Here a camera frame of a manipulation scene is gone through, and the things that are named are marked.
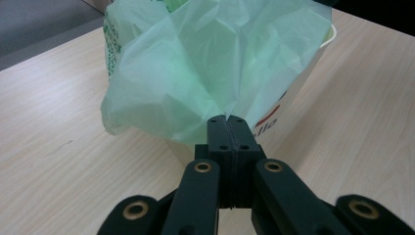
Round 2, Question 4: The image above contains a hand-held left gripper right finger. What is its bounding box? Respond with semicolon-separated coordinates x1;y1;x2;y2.
228;116;267;210

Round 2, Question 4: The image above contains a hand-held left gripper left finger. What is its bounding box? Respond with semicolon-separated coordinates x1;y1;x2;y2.
194;115;234;210

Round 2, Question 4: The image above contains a cream smiley-face bin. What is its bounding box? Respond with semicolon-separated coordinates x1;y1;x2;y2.
168;23;338;167

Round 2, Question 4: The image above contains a green plastic bag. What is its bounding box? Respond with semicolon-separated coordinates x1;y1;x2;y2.
100;0;333;147

